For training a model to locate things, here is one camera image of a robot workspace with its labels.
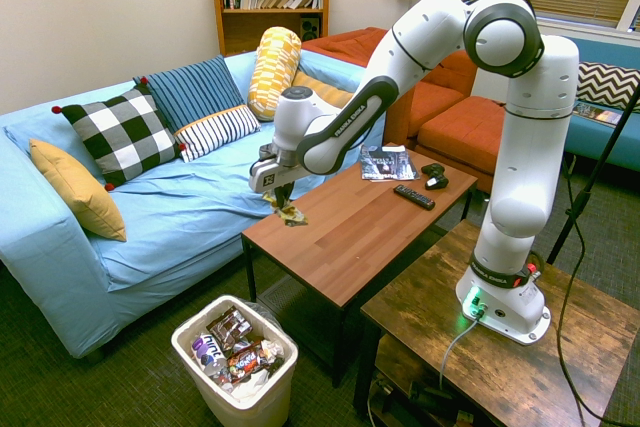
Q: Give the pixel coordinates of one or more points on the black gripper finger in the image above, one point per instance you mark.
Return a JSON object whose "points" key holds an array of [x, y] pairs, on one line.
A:
{"points": [[286, 195], [276, 197]]}

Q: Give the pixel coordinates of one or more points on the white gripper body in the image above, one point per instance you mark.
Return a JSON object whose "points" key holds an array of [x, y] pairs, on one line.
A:
{"points": [[270, 174]]}

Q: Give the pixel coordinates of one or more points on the yellow chip bag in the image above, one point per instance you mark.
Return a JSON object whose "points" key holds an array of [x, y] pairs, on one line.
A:
{"points": [[295, 217]]}

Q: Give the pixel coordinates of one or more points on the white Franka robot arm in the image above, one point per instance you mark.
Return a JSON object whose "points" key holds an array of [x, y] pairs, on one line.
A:
{"points": [[520, 172]]}

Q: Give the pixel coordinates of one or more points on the clear plastic bin liner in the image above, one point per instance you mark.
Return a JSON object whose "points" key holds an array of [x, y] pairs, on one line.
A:
{"points": [[267, 314]]}

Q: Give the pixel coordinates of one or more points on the white plastic trash bin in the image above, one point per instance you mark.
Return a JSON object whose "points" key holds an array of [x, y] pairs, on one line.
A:
{"points": [[260, 407]]}

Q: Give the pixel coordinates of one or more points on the white navy striped pillow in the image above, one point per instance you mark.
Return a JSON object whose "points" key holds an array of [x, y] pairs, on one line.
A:
{"points": [[217, 129]]}

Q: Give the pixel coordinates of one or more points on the light blue sofa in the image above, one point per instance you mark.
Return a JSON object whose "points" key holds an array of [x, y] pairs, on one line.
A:
{"points": [[200, 207]]}

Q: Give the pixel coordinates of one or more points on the reddish wooden coffee table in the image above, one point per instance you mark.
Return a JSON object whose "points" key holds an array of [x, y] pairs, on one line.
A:
{"points": [[350, 242]]}

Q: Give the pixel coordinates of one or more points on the brown floor vent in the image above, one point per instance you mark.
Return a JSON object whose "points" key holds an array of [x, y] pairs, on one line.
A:
{"points": [[280, 294]]}

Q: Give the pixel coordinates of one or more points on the mustard striped pillow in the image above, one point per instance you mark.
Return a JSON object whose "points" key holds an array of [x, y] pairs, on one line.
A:
{"points": [[325, 92]]}

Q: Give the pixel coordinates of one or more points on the dark cover magazine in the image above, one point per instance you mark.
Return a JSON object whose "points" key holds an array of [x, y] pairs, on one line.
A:
{"points": [[390, 162]]}

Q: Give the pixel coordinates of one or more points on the yellow patterned bolster pillow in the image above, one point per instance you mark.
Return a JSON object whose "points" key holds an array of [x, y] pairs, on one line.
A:
{"points": [[274, 62]]}

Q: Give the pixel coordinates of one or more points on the blue striped pillow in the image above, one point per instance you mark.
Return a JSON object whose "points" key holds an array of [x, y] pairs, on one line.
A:
{"points": [[192, 89]]}

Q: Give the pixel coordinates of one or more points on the black remote control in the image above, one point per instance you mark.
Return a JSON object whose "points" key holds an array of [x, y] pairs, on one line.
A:
{"points": [[414, 197]]}

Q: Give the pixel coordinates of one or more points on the brown snack wrapper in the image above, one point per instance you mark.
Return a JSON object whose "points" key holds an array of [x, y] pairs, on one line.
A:
{"points": [[230, 329]]}

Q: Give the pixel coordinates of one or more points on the wooden bookshelf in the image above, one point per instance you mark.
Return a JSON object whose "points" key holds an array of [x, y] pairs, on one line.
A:
{"points": [[270, 27]]}

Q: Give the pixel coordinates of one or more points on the black game controller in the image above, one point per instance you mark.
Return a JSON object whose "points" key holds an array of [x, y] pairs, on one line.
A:
{"points": [[434, 176]]}

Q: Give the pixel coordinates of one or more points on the black small speaker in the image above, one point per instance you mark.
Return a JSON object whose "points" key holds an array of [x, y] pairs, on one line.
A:
{"points": [[310, 28]]}

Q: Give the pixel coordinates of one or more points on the black white checkered pillow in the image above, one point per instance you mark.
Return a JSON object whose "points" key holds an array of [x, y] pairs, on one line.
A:
{"points": [[122, 134]]}

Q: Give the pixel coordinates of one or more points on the red candy wrapper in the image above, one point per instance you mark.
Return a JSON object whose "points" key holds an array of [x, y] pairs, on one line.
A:
{"points": [[247, 362]]}

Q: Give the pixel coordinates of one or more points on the hint water bottle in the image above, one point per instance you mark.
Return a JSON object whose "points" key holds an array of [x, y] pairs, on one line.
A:
{"points": [[210, 354]]}

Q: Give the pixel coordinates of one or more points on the orange armchair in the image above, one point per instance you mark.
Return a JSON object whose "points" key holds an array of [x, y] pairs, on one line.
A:
{"points": [[440, 92]]}

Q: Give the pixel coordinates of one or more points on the orange ottoman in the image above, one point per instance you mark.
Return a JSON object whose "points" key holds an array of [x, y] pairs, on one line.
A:
{"points": [[465, 132]]}

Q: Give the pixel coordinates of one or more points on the plain mustard pillow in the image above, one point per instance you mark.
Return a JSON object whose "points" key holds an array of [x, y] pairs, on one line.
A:
{"points": [[80, 192]]}

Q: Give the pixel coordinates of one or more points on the white crumpled tissue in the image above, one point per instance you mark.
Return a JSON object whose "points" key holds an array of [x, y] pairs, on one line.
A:
{"points": [[250, 387]]}

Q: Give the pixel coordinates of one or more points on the rustic dark wooden table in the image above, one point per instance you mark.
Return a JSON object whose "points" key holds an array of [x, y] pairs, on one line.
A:
{"points": [[500, 372]]}

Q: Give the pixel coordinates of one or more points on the black tripod stand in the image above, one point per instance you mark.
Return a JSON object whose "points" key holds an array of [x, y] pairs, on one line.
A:
{"points": [[582, 199]]}

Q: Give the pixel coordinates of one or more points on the teal couch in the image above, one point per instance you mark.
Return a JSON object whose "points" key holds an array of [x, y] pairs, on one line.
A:
{"points": [[600, 147]]}

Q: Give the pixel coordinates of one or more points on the book on teal couch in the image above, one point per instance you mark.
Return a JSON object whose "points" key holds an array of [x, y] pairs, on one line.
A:
{"points": [[597, 113]]}

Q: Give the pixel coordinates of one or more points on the black white chevron pillow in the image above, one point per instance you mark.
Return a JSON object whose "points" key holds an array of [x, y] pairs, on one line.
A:
{"points": [[607, 84]]}

